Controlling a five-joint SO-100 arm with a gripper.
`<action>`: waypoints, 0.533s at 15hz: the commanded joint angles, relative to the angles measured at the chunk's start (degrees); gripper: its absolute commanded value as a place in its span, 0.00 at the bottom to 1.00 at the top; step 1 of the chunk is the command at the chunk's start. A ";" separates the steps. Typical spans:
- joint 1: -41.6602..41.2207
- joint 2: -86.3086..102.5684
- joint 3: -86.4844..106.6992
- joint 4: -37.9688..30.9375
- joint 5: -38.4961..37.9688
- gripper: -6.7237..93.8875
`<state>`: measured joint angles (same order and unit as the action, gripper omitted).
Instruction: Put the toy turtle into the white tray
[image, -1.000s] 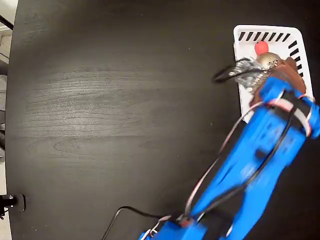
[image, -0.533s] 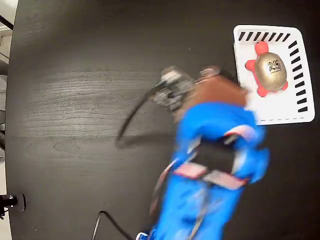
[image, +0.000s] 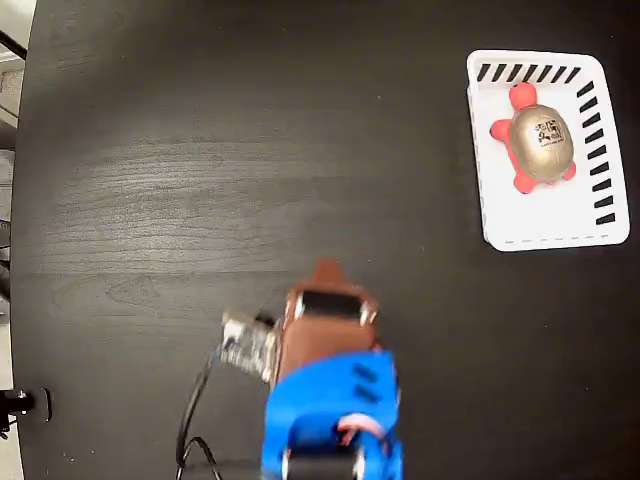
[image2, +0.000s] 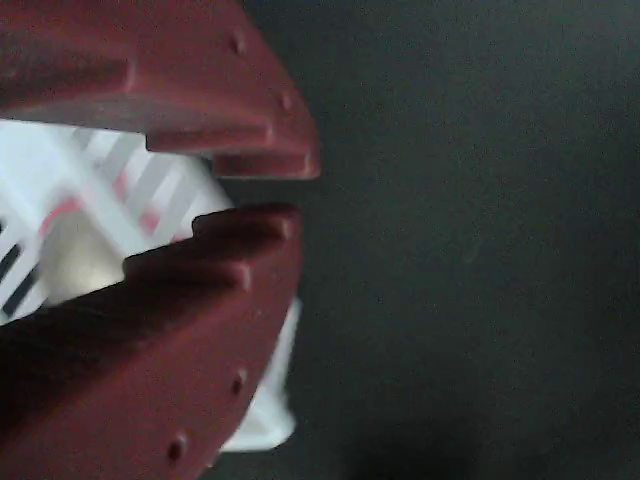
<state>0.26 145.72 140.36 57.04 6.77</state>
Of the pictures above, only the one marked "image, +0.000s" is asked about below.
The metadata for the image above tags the red turtle toy gold shell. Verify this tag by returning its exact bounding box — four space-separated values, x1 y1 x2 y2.
488 82 578 195

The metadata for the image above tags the black metal rod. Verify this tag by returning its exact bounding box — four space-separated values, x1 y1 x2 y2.
0 28 29 61

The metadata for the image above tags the small gripper camera board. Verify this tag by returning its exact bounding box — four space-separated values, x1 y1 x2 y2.
219 308 280 385

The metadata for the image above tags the white plastic basket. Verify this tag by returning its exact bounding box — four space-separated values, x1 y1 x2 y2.
465 48 631 254

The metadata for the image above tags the thick black camera cable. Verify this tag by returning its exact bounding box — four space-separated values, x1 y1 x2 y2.
174 348 227 480

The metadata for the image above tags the black table clamp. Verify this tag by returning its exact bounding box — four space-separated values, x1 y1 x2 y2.
0 386 54 442

